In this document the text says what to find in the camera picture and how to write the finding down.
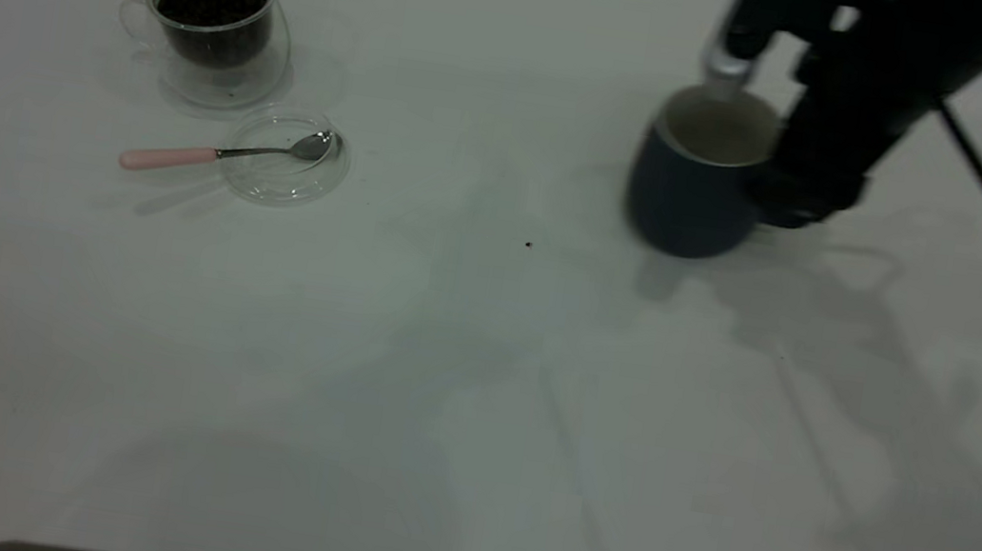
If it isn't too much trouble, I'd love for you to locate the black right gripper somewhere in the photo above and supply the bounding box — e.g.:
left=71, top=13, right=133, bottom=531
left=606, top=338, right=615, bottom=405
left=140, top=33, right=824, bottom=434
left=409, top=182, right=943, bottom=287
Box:
left=741, top=0, right=965, bottom=250

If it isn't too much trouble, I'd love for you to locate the dark blue-grey ceramic mug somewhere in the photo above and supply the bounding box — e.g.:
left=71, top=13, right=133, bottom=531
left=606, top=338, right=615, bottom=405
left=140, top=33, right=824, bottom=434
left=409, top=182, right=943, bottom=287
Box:
left=618, top=76, right=791, bottom=270

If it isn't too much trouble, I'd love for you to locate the pink-handled metal spoon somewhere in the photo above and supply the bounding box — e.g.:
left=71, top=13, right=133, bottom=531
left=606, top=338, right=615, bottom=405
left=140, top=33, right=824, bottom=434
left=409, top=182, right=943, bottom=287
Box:
left=118, top=103, right=337, bottom=200

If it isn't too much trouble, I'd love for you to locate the clear round glass lid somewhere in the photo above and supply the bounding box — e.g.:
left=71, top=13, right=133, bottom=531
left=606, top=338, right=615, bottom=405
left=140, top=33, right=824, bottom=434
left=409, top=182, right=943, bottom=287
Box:
left=217, top=98, right=358, bottom=216

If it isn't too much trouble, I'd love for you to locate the dark coffee beans heap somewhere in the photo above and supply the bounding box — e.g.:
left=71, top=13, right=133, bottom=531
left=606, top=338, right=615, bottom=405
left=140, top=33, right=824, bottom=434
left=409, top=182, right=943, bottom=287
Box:
left=148, top=0, right=276, bottom=75

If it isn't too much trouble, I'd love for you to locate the clear double-wall glass cup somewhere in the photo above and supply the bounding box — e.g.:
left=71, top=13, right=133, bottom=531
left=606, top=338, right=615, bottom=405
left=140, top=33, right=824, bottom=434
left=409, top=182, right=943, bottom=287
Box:
left=108, top=0, right=298, bottom=118

